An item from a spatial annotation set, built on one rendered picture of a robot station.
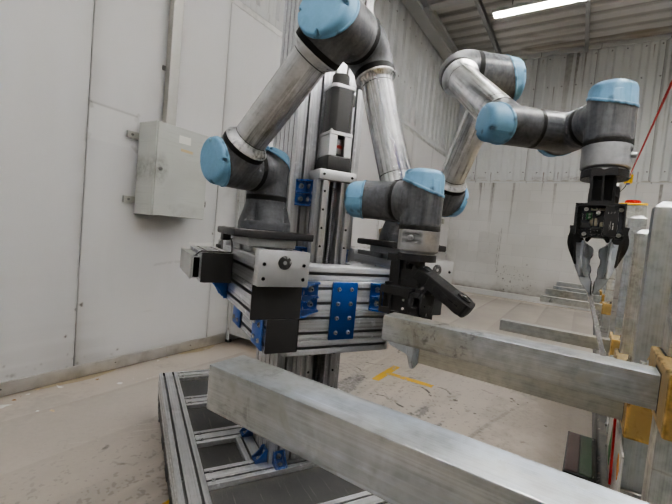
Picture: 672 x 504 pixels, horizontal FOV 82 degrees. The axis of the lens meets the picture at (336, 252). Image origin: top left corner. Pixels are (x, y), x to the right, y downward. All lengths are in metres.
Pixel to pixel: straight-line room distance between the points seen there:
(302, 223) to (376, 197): 0.62
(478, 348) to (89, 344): 2.70
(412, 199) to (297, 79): 0.39
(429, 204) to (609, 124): 0.32
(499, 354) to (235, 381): 0.27
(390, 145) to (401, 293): 0.35
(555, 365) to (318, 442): 0.27
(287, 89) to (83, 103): 2.04
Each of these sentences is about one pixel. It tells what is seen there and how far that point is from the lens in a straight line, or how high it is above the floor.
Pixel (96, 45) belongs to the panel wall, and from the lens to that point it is 2.96.
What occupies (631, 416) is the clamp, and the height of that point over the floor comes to 0.85.
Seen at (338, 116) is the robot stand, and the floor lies 1.43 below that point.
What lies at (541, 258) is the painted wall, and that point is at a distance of 8.74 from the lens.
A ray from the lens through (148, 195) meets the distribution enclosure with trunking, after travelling 2.77.
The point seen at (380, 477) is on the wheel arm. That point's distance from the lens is 0.21.
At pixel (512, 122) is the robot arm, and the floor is 1.29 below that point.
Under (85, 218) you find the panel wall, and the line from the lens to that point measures 2.80.
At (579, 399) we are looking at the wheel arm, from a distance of 0.70.
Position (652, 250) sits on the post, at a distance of 0.70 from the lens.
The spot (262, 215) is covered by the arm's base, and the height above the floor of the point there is 1.08.
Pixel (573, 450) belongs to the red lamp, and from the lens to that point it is 0.89.
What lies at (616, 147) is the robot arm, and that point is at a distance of 0.81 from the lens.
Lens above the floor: 1.05
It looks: 3 degrees down
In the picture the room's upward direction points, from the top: 5 degrees clockwise
